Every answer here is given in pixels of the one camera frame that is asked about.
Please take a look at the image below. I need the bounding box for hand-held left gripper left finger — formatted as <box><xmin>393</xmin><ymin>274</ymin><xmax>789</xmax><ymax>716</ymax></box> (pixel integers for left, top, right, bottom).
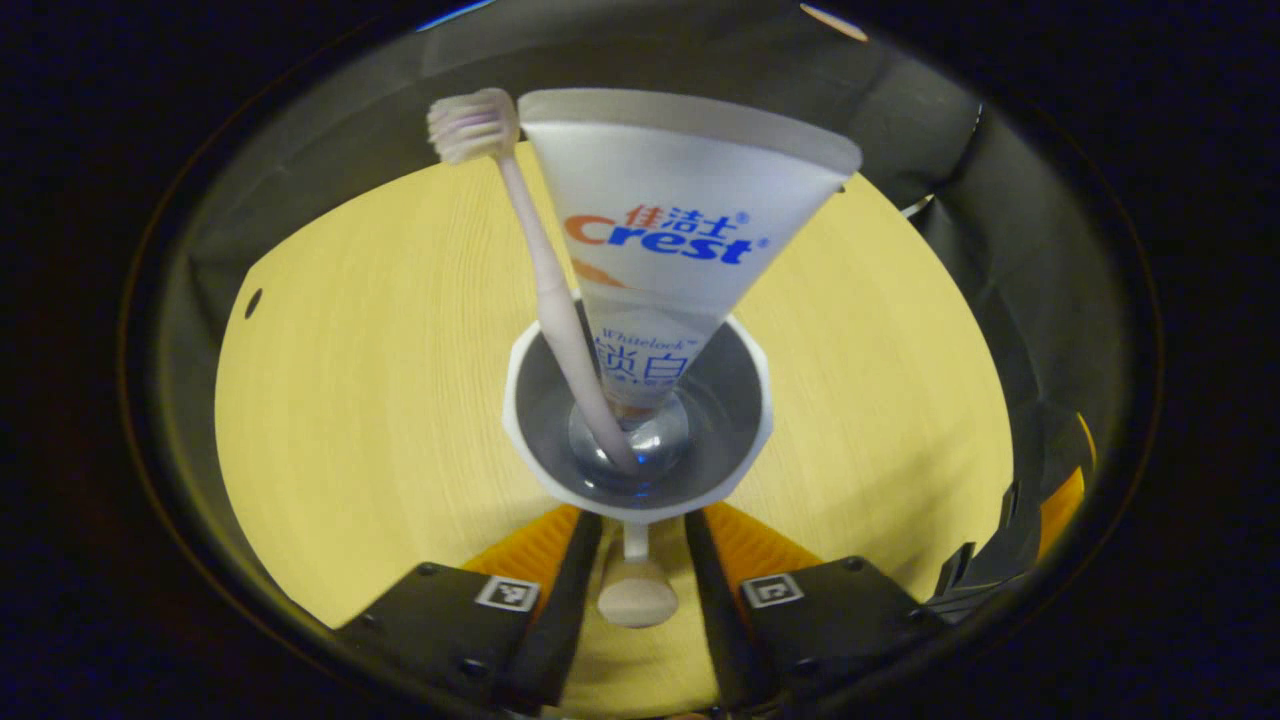
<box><xmin>335</xmin><ymin>505</ymin><xmax>606</xmax><ymax>713</ymax></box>

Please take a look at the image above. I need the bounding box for pale pink toothbrush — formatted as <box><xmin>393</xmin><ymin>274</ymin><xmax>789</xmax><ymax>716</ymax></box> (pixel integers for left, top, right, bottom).
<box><xmin>427</xmin><ymin>88</ymin><xmax>643</xmax><ymax>476</ymax></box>

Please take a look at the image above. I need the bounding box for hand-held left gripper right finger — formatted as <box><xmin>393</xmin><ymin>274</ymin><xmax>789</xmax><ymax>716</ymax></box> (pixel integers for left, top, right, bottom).
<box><xmin>685</xmin><ymin>502</ymin><xmax>941</xmax><ymax>711</ymax></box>

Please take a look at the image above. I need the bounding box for white cup with wooden handle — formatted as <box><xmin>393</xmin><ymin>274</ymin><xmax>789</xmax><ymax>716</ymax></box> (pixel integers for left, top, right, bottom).
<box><xmin>503</xmin><ymin>310</ymin><xmax>776</xmax><ymax>629</ymax></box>

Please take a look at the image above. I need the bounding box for light wooden desktop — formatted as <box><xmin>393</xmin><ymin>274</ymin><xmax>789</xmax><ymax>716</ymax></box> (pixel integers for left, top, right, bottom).
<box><xmin>215</xmin><ymin>140</ymin><xmax>1016</xmax><ymax>716</ymax></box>

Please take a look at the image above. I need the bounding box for white toothpaste tube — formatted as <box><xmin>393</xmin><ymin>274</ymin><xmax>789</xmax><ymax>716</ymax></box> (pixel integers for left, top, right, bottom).
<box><xmin>518</xmin><ymin>88</ymin><xmax>863</xmax><ymax>431</ymax></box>

